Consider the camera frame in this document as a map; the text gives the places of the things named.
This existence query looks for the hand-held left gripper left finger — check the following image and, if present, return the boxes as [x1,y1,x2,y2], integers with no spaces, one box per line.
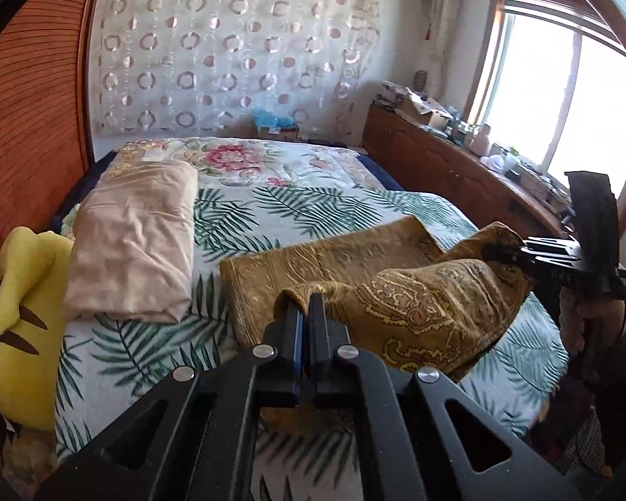
[35,291,306,501]

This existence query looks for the circle print sheer curtain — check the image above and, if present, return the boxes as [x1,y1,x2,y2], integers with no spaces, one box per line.
[90,0,397,141]

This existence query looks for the person's right hand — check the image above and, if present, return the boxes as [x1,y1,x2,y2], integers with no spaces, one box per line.
[559,289,626,379]

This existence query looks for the long wooden cabinet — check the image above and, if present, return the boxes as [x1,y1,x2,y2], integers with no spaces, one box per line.
[362,101,572,239]

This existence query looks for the palm leaf bed sheet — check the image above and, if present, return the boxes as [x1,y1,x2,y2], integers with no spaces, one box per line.
[55,185,569,501]

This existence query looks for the white window curtain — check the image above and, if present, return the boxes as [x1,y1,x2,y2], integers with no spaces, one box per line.
[429,0,464,101]

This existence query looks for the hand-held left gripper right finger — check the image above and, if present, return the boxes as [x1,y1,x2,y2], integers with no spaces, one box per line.
[305,293,586,501]

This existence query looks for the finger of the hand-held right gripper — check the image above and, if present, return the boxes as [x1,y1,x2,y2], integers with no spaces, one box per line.
[482,245,581,275]
[522,237,585,254]

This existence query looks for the cardboard box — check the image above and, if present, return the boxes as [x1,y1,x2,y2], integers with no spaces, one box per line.
[395,88,450,130]

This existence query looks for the golden patterned cloth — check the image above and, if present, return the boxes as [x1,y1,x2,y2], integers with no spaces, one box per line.
[219,215,536,436]

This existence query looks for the pale pink jar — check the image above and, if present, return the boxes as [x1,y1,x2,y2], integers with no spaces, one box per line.
[471,124,495,157]

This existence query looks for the pink floral bed quilt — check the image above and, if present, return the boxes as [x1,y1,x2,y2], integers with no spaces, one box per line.
[107,137,392,191]

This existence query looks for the person's right forearm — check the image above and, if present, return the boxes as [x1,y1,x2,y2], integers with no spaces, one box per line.
[574,308,626,473]

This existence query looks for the window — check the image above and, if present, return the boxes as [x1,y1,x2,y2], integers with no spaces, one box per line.
[468,0,626,207]

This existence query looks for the blue plastic bag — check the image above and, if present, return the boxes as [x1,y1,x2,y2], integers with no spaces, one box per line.
[252,107,300,131]

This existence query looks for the beige pillow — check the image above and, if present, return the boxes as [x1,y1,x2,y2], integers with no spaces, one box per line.
[61,159,200,325]

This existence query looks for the yellow plush toy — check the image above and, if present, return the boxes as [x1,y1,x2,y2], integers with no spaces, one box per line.
[0,227,77,432]

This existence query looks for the wooden slatted headboard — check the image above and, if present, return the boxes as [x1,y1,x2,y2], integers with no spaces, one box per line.
[0,0,109,275]

